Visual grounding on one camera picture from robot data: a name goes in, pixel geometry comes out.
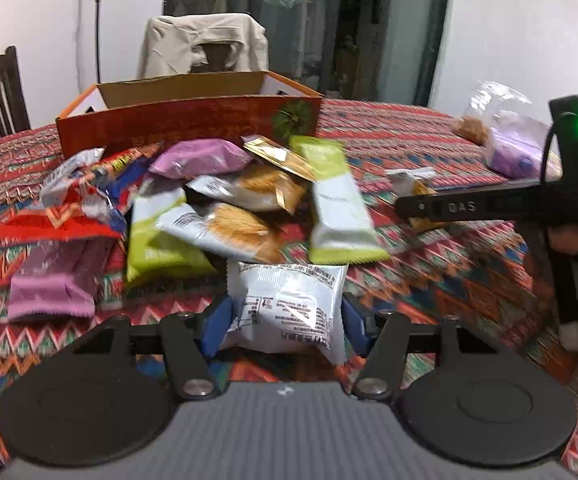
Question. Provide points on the clear plastic bag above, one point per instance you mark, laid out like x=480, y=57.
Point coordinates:
x=499, y=100

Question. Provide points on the red yellow blue snack packet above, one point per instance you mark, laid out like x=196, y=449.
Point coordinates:
x=124, y=167

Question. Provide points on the silver white snack packet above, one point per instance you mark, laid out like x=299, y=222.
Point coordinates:
x=71, y=175

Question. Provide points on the person's right hand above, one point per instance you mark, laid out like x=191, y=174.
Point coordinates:
x=568, y=240

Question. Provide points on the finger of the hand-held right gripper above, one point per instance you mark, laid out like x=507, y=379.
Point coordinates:
x=469, y=206

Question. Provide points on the short green white snack packet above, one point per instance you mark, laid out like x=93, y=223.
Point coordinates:
x=154, y=255

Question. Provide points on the gold snack packet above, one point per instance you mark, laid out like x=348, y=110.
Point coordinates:
x=281, y=157

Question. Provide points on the pink snack packet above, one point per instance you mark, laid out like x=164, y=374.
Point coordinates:
x=49, y=285
x=199, y=157

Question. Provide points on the glass sliding door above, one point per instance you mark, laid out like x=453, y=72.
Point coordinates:
x=409, y=35

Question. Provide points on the orange cardboard box pumpkin print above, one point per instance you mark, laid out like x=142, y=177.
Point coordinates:
x=194, y=120

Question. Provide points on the small white oat crisp packet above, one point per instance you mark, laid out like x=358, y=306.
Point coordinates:
x=414, y=182

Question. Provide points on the beige jacket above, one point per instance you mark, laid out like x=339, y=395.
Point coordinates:
x=169, y=45

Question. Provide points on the purple snack packet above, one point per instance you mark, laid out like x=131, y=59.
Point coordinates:
x=516, y=147

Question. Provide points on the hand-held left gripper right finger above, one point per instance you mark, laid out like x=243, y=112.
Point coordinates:
x=353, y=327

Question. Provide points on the white printed-back snack packet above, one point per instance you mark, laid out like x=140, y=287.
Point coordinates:
x=289, y=305

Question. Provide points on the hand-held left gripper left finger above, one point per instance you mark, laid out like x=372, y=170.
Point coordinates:
x=215, y=331

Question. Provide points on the long green white snack packet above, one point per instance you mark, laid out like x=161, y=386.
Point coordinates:
x=339, y=205

